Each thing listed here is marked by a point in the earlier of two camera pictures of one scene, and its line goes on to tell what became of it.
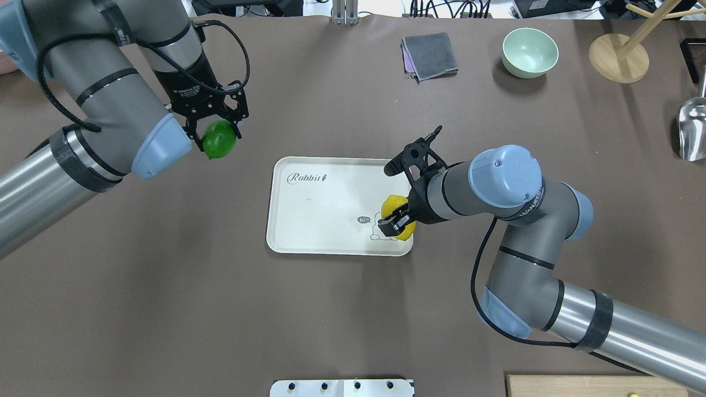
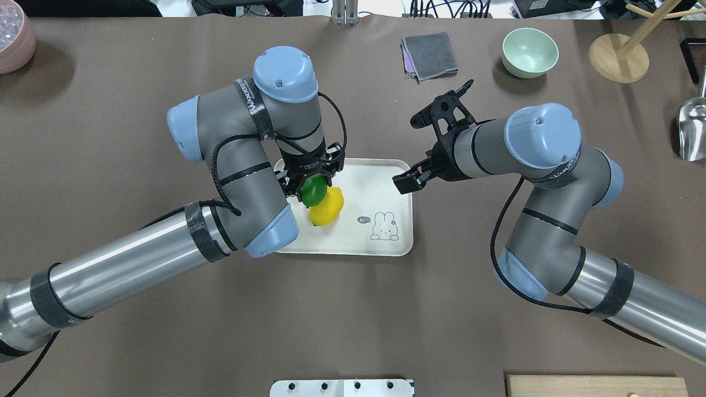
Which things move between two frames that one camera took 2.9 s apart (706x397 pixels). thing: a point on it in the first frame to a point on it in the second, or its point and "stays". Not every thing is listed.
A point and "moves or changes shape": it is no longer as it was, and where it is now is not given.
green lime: x=219 y=139 moves or changes shape
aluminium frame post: x=345 y=12 stays
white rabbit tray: x=319 y=206 stays
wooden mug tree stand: x=619 y=59 stays
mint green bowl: x=529 y=53 stays
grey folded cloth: x=428 y=57 stays
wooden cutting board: x=615 y=385 stays
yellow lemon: x=391 y=203 to x=327 y=210
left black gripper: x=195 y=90 to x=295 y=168
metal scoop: x=692 y=124 stays
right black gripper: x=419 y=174 to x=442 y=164
